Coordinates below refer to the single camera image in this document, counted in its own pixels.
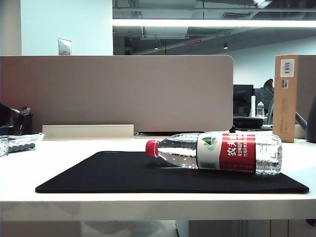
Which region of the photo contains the clear plastic water bottle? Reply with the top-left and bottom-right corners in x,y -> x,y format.
145,132 -> 283,176

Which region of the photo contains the black mouse pad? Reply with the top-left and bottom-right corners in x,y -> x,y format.
35,151 -> 310,194

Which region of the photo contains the black computer monitor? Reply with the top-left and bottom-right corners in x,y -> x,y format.
254,88 -> 275,117
233,84 -> 254,117

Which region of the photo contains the black round pouch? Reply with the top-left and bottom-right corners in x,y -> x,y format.
233,116 -> 265,128

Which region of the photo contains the ceiling light strip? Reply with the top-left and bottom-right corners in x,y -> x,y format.
113,18 -> 316,28

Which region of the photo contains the black office chair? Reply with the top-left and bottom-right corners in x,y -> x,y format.
263,78 -> 275,95

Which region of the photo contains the tall brown cardboard box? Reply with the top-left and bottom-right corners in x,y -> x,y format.
272,54 -> 299,143

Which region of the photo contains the black pen holder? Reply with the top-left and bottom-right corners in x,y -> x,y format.
19,106 -> 34,136

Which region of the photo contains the clear plastic parts bag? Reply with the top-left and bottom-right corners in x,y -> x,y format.
0,132 -> 45,158

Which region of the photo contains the dark rounded object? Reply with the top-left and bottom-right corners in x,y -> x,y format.
0,102 -> 22,129

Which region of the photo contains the beige cable tray lid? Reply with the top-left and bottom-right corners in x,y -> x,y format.
42,124 -> 135,141

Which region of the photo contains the metal wall switch plate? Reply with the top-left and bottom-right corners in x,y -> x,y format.
58,39 -> 73,56

